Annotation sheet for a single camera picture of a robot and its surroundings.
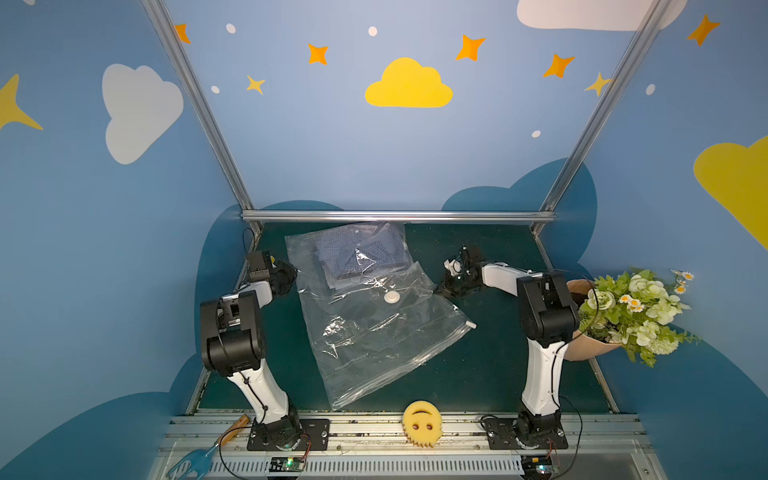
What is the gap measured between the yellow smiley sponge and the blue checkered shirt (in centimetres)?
45

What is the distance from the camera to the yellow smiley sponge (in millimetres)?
731

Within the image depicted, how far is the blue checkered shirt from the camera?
3.39 feet
